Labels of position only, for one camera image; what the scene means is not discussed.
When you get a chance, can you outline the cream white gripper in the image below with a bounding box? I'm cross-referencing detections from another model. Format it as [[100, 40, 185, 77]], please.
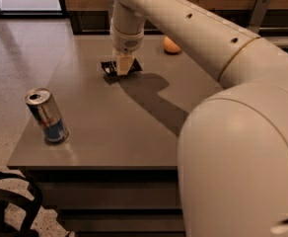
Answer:
[[110, 26, 144, 76]]

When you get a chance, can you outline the black rxbar chocolate bar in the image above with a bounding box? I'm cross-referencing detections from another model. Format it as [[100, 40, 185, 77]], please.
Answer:
[[101, 59, 142, 76]]

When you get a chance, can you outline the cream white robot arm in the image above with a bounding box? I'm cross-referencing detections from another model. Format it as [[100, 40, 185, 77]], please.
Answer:
[[111, 0, 288, 237]]

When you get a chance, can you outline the orange round fruit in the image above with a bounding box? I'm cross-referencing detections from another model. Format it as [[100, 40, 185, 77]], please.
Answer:
[[164, 37, 181, 54]]

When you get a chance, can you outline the silver blue energy drink can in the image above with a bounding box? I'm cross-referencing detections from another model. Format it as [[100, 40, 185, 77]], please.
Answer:
[[25, 88, 69, 143]]

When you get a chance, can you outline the grey drawer cabinet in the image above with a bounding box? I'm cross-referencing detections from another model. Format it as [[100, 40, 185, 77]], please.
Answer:
[[8, 36, 221, 237]]

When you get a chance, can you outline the grey low bench ledge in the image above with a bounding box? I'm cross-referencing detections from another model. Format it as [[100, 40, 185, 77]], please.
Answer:
[[266, 37, 288, 48]]

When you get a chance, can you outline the left metal wall bracket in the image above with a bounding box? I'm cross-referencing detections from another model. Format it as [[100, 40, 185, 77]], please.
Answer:
[[107, 0, 115, 30]]

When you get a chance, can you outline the metal wall bracket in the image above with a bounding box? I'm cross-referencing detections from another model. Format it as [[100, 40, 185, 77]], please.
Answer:
[[107, 0, 115, 30], [248, 0, 271, 34]]

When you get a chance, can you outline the right metal wall bracket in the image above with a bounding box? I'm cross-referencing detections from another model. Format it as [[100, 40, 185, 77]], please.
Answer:
[[248, 0, 271, 34]]

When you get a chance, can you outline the black bag with straps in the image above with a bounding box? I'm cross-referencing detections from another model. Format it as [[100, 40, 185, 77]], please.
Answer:
[[0, 171, 43, 237]]

